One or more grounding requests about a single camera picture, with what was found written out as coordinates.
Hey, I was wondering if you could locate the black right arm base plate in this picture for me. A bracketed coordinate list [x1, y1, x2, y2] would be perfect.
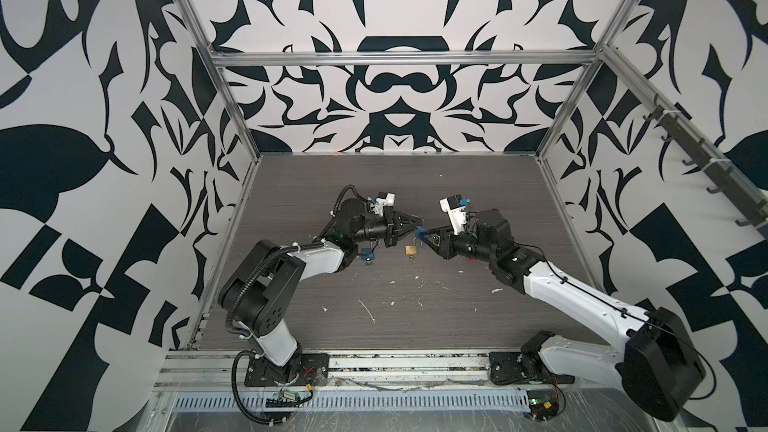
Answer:
[488, 351, 576, 386]

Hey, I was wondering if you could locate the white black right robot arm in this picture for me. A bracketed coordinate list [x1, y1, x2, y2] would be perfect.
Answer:
[417, 208, 706, 422]

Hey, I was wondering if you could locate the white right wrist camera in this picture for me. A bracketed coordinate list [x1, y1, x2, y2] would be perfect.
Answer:
[439, 195, 469, 235]

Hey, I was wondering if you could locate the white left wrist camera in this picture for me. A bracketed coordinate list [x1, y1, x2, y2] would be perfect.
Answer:
[370, 192, 395, 217]

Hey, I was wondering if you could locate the right circuit board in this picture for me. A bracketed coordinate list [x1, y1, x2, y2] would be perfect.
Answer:
[525, 387, 567, 423]

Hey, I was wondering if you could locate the blue padlock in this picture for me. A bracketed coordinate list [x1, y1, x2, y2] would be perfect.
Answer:
[360, 248, 375, 266]
[414, 226, 427, 241]

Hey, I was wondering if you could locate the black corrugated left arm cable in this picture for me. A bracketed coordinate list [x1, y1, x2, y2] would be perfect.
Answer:
[230, 347, 283, 427]

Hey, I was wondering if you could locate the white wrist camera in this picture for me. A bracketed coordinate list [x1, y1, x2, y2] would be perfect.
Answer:
[439, 195, 469, 235]
[370, 192, 395, 217]

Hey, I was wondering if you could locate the black hook rack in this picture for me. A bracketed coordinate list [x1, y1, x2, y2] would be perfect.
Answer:
[643, 93, 767, 240]

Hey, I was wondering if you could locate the circuit board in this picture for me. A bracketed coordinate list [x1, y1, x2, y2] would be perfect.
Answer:
[525, 387, 567, 423]
[264, 387, 314, 408]

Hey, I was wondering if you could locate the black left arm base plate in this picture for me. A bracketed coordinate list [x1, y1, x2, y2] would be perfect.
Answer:
[244, 353, 330, 387]

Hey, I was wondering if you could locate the aluminium frame corner post left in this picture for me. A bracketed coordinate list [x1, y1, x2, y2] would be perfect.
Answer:
[173, 0, 261, 164]

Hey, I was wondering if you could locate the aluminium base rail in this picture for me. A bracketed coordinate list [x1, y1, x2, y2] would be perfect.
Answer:
[155, 352, 661, 388]

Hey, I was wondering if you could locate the white slotted cable duct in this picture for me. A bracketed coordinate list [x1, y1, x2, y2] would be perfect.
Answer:
[172, 389, 531, 413]

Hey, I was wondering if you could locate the aluminium frame corner post right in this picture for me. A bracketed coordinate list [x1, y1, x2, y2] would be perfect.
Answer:
[535, 0, 640, 162]

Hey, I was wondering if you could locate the brass padlock with key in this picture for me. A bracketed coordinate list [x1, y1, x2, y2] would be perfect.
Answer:
[404, 243, 419, 262]

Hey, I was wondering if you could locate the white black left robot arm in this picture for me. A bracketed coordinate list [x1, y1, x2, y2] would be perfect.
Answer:
[218, 194, 423, 367]

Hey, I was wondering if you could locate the aluminium frame corner post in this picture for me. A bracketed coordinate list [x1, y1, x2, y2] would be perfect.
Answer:
[535, 0, 640, 162]
[173, 0, 261, 164]

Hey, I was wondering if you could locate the aluminium frame horizontal bar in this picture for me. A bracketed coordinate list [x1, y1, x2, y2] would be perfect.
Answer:
[209, 50, 597, 67]

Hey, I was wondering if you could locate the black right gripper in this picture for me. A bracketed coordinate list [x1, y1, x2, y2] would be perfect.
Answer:
[419, 224, 498, 266]

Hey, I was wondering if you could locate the left circuit board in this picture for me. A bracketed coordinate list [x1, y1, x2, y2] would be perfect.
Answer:
[264, 387, 314, 408]

